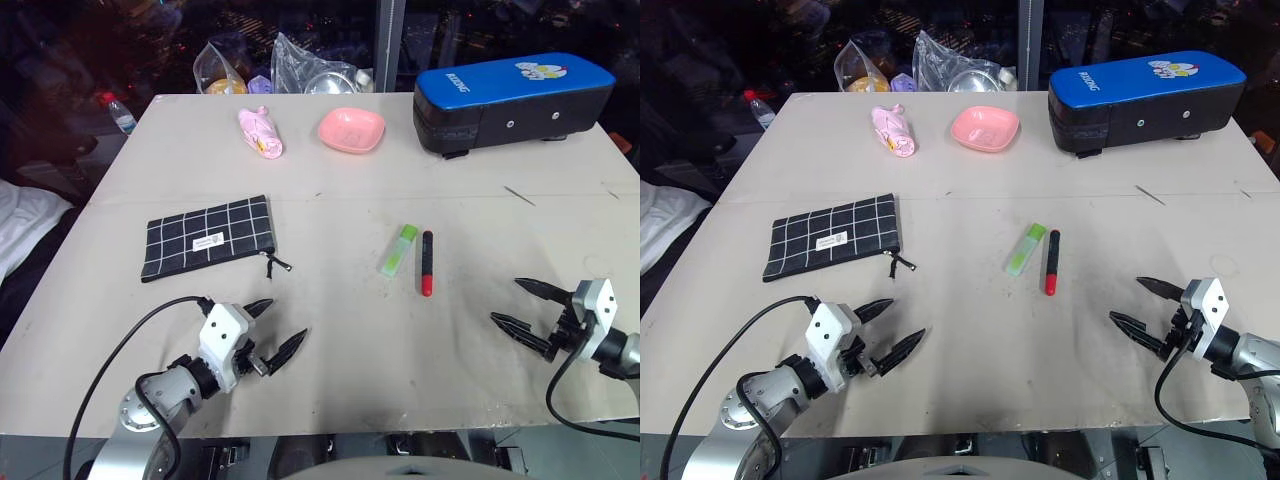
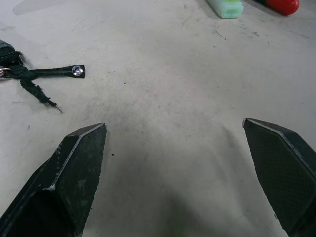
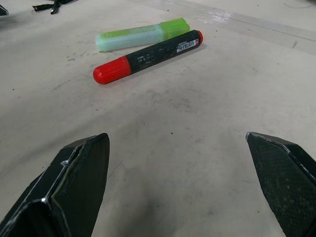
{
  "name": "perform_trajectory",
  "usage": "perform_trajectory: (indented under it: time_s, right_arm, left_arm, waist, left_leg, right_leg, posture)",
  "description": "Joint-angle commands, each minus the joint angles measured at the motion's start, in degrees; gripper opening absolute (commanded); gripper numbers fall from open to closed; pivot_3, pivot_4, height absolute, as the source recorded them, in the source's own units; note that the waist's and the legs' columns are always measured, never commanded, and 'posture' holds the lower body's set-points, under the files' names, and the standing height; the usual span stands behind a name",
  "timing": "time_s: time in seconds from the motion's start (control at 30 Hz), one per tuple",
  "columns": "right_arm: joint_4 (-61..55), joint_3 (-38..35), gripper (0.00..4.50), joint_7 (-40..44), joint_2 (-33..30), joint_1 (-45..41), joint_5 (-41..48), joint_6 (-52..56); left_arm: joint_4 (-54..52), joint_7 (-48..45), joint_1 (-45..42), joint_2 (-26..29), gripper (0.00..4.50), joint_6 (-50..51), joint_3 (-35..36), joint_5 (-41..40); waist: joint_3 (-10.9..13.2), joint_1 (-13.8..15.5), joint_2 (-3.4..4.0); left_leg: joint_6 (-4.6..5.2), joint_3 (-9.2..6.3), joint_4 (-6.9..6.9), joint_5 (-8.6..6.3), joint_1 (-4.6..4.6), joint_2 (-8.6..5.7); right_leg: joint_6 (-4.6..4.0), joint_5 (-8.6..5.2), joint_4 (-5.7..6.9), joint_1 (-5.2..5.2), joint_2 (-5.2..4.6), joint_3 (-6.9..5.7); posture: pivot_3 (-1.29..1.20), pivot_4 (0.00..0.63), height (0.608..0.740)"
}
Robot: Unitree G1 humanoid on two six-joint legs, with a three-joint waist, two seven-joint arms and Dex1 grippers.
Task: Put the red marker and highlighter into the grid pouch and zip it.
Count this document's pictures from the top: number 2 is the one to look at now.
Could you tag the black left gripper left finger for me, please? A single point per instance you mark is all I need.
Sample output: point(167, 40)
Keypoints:
point(74, 177)

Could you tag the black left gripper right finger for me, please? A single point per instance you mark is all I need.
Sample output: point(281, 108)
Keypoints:
point(279, 163)

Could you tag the red and black marker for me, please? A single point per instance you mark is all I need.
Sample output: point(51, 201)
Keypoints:
point(281, 5)

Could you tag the light green highlighter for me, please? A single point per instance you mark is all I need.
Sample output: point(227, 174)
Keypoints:
point(228, 7)

